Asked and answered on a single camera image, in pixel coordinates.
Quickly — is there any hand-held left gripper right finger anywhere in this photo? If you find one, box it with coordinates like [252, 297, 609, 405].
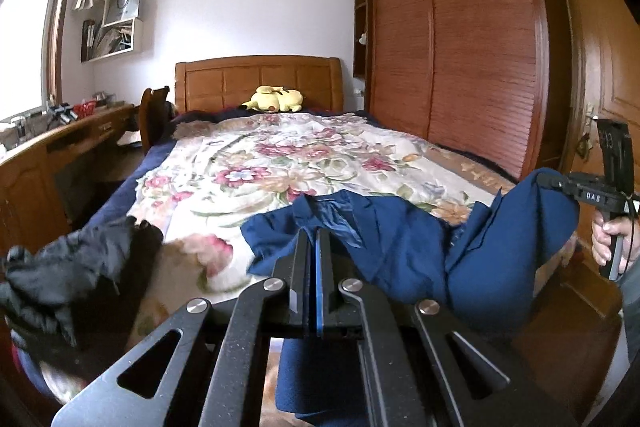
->
[314, 229, 593, 427]

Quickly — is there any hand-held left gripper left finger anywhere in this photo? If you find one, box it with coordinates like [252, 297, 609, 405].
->
[50, 229, 315, 427]

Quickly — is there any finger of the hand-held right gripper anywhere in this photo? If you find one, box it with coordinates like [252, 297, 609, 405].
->
[536, 171, 581, 206]

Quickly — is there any blue blazer jacket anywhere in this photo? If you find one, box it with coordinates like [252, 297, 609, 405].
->
[240, 168, 581, 425]

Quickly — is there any person's right hand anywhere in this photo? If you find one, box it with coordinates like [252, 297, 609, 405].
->
[591, 209, 638, 269]

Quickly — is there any floral blanket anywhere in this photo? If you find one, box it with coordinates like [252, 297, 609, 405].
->
[40, 112, 521, 403]

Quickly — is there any wooden door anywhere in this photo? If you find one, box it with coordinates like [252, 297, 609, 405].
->
[547, 0, 640, 218]

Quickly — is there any wooden slatted wardrobe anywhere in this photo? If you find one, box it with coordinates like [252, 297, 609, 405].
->
[354, 0, 573, 180]

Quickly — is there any yellow plush toy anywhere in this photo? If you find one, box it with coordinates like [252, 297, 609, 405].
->
[243, 85, 304, 114]

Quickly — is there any wooden bed headboard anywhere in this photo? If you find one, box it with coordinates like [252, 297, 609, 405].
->
[174, 55, 345, 115]

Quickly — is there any wooden chair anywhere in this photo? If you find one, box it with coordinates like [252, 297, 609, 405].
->
[139, 86, 176, 158]

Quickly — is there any black jacket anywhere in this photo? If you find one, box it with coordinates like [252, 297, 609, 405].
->
[0, 215, 165, 358]

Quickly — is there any wooden side shelf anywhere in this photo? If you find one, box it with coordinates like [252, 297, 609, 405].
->
[353, 0, 371, 80]

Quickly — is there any wooden desk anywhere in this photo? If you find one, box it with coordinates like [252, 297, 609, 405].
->
[0, 103, 138, 248]

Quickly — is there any black gadget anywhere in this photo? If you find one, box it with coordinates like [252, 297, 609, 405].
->
[46, 103, 76, 124]

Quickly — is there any window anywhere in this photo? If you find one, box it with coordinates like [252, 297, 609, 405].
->
[0, 0, 86, 122]

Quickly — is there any white wall shelf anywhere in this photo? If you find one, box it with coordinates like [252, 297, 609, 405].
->
[80, 0, 151, 64]

